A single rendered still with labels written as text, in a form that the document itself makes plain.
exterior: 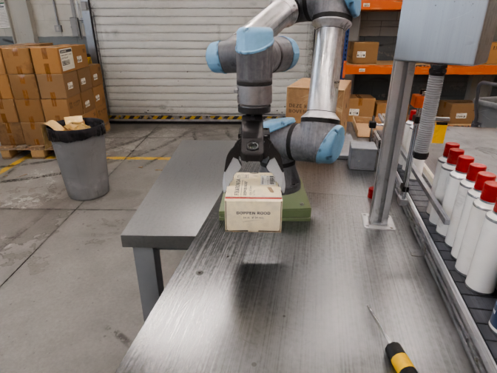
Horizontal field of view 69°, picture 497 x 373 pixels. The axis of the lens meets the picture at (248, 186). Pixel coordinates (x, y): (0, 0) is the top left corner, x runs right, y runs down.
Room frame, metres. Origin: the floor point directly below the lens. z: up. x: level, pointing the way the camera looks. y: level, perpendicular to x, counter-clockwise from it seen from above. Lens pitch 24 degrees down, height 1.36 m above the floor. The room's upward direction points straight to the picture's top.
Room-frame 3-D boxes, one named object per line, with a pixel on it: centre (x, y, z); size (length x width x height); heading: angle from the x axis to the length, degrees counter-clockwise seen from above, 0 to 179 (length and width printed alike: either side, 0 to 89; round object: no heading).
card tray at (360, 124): (1.93, -0.71, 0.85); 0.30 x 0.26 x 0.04; 170
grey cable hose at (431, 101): (0.81, -0.40, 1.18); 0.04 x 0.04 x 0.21
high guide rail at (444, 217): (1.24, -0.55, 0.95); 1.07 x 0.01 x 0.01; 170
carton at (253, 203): (0.76, -0.01, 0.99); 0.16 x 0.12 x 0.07; 179
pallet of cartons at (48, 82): (4.37, 2.33, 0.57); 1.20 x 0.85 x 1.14; 1
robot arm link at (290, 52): (0.88, -0.05, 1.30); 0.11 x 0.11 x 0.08; 59
